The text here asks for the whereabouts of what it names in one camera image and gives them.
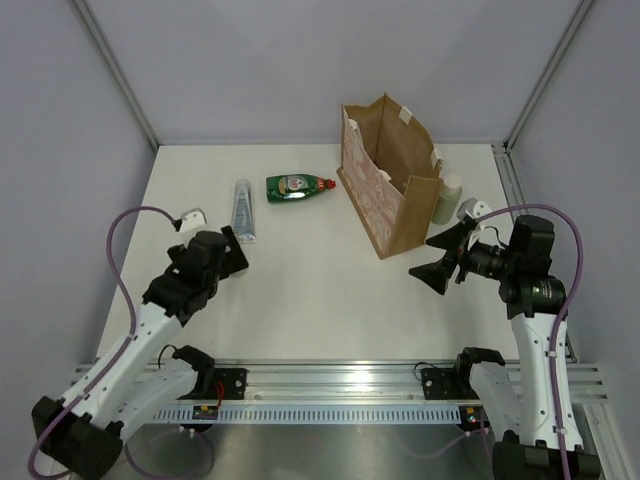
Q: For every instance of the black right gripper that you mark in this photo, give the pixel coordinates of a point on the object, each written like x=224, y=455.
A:
x=437, y=274

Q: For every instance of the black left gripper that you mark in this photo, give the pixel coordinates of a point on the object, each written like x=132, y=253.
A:
x=234, y=260

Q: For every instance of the silver toothpaste tube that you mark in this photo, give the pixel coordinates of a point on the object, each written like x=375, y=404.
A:
x=242, y=218

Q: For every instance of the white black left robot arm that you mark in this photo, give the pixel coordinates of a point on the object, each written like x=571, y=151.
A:
x=86, y=429

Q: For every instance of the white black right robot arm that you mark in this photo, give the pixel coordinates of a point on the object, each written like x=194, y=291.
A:
x=536, y=435

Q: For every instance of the brown canvas bag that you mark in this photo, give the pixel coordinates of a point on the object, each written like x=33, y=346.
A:
x=391, y=171

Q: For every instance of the pale green bottle right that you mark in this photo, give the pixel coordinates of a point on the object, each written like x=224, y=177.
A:
x=449, y=197

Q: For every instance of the green dish soap bottle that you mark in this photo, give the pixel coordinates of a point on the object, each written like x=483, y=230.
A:
x=296, y=187

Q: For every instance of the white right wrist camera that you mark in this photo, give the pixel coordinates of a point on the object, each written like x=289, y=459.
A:
x=473, y=209

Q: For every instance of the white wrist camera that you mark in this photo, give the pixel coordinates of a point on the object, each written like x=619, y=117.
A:
x=191, y=221
x=473, y=209

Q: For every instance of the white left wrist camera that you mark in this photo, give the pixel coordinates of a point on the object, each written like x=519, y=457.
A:
x=191, y=221

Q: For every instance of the aluminium right side rail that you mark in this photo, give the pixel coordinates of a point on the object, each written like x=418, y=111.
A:
x=564, y=253

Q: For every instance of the aluminium rail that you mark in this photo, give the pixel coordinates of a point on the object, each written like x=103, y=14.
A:
x=564, y=253
x=349, y=382

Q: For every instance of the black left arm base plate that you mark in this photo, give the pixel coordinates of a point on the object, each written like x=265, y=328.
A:
x=230, y=382

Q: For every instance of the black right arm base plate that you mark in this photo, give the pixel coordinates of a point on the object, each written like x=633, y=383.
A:
x=445, y=384

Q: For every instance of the aluminium front rail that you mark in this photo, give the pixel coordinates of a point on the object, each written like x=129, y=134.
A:
x=349, y=382

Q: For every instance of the white slotted cable duct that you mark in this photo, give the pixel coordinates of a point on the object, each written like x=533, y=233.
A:
x=310, y=415

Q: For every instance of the aluminium left corner post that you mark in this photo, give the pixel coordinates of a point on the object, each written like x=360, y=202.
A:
x=98, y=39

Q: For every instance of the aluminium corner post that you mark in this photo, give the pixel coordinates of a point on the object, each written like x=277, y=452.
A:
x=98, y=39
x=570, y=32

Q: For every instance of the aluminium right corner post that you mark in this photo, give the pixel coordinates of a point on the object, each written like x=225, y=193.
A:
x=570, y=32

